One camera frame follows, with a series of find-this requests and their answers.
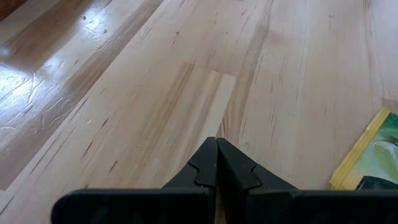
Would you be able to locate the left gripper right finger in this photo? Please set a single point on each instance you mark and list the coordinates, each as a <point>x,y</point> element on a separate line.
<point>264,205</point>

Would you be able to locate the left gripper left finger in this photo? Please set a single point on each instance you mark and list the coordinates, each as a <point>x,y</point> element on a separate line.
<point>186,205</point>

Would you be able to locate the yellow green lemon tea bag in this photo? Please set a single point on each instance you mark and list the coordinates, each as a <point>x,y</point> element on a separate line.
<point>373,149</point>

